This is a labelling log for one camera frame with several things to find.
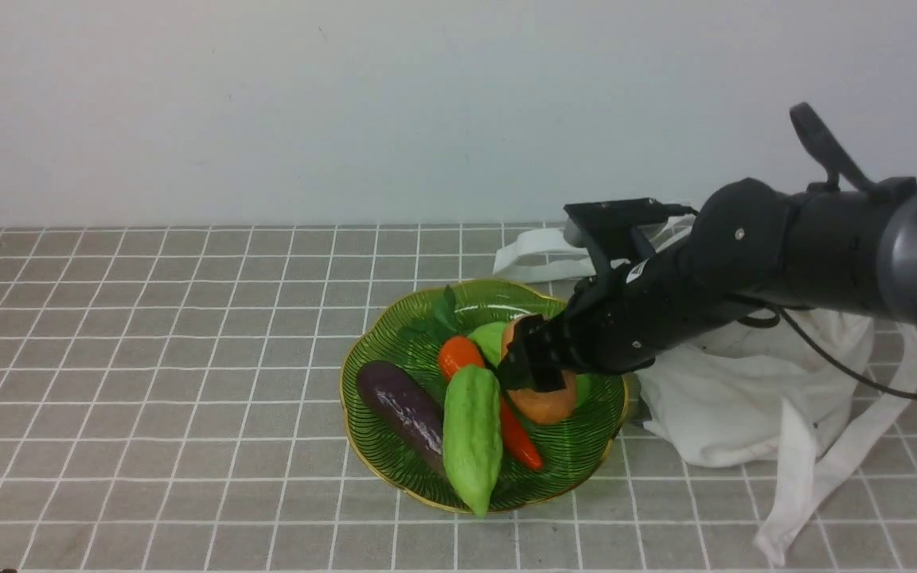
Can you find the orange carrot with leaves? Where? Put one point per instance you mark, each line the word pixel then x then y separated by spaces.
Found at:
pixel 457 350

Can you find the grey checked tablecloth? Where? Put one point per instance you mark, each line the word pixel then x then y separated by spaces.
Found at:
pixel 169 402

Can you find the white cloth bag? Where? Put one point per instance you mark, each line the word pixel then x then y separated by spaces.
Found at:
pixel 738 395

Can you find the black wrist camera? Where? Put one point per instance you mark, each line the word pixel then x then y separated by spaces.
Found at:
pixel 612 232

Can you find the light green bitter gourd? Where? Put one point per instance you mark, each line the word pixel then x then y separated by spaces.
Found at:
pixel 472 440

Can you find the green cucumber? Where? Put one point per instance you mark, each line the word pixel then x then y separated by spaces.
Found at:
pixel 493 338

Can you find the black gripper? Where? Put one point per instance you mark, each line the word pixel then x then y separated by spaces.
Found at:
pixel 615 325

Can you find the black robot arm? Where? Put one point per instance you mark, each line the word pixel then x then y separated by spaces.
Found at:
pixel 851 252

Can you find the brown potato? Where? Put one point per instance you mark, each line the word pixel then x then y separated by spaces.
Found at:
pixel 547 408

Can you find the purple eggplant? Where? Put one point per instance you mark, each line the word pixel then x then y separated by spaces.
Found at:
pixel 413 414

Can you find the green glass plate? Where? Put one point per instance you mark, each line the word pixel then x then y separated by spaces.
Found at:
pixel 409 334

